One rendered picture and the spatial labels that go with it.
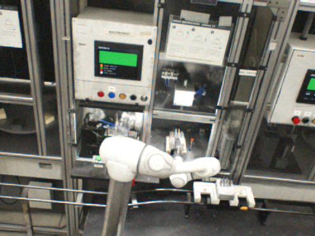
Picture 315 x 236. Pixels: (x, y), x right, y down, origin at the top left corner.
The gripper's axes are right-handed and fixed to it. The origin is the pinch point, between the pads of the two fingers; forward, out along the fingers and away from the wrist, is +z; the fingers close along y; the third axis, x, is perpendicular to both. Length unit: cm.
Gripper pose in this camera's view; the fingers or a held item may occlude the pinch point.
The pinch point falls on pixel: (176, 144)
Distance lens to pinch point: 228.3
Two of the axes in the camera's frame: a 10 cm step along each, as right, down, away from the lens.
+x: -9.9, -1.1, -0.3
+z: 0.2, -4.5, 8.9
